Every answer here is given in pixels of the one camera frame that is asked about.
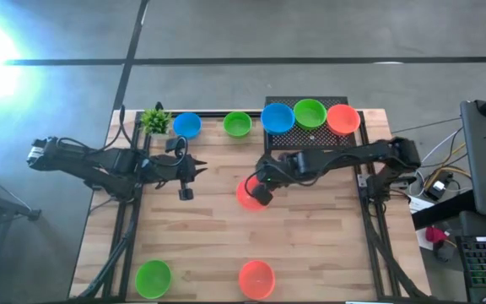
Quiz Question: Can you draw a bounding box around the black perforated metal shelf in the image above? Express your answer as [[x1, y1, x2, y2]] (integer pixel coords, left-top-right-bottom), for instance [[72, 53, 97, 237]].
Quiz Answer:
[[263, 95, 359, 166]]

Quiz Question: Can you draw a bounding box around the black side desk edge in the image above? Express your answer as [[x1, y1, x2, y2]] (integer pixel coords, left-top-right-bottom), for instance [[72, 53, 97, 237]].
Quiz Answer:
[[411, 189, 478, 231]]

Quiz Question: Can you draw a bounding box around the white paper sheet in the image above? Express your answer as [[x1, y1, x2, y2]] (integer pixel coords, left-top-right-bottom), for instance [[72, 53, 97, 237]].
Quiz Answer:
[[409, 196, 436, 214]]

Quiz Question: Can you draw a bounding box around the small potted green plant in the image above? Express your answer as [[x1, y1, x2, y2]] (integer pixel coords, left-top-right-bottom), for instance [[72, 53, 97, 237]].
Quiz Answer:
[[140, 107, 173, 140]]

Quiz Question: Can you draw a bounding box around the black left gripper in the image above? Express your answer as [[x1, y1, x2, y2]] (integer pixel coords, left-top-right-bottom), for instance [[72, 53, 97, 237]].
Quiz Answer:
[[149, 154, 208, 201]]

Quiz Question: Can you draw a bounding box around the small red object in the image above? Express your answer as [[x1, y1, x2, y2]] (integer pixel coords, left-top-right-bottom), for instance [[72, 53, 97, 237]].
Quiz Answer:
[[424, 225, 449, 245]]

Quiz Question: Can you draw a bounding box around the green plastic mini bowl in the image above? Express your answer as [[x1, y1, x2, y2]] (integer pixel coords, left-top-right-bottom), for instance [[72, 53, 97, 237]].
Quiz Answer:
[[134, 259, 173, 300], [222, 111, 253, 139], [293, 98, 328, 131]]

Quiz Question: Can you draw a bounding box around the orange plastic mini bowl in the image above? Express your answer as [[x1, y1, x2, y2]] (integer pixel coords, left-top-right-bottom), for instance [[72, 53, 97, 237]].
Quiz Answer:
[[326, 103, 362, 137], [235, 176, 269, 213], [238, 259, 277, 301]]

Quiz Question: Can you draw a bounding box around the black power adapter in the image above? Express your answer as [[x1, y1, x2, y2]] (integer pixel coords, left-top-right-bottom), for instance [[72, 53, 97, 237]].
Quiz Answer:
[[424, 176, 455, 202]]

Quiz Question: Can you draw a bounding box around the black aluminium table frame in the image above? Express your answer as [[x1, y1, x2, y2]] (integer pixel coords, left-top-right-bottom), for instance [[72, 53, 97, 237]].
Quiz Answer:
[[78, 110, 429, 301]]

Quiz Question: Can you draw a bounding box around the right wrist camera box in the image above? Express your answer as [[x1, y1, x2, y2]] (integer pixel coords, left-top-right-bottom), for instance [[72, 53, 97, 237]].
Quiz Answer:
[[251, 182, 275, 207]]

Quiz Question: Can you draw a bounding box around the blue plastic mini bowl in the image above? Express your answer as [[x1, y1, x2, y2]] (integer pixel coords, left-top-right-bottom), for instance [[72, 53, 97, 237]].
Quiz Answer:
[[260, 102, 296, 136], [172, 111, 203, 140]]

